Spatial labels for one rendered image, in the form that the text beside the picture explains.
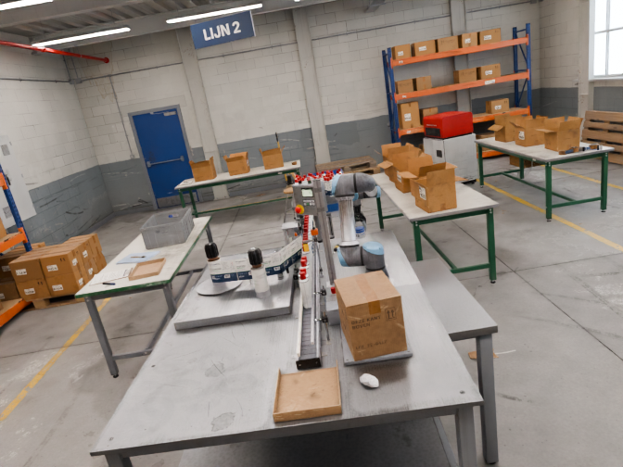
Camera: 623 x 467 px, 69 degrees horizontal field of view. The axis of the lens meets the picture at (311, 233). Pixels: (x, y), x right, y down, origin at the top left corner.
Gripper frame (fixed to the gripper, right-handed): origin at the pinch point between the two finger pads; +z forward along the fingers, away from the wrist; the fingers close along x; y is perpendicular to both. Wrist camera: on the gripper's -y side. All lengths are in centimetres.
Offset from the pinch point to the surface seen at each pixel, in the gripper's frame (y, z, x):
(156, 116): -707, -101, -326
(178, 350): 96, 17, -112
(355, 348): 135, 9, -22
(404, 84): -634, -79, 192
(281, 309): 76, 14, -57
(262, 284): 59, 4, -67
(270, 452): 110, 78, -74
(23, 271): -210, 48, -382
